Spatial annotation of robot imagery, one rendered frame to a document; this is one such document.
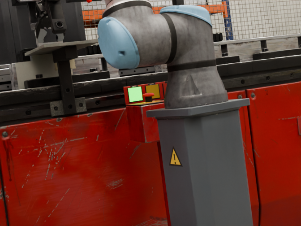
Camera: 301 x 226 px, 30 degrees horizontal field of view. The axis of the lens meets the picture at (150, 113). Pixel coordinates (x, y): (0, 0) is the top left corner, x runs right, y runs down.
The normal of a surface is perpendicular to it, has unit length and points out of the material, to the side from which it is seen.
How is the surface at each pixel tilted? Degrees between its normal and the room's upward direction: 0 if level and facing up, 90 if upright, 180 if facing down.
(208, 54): 90
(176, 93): 73
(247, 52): 90
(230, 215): 90
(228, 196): 90
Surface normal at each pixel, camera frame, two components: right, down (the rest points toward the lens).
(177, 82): -0.66, -0.18
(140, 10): 0.44, -0.30
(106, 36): -0.86, 0.26
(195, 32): 0.41, 0.00
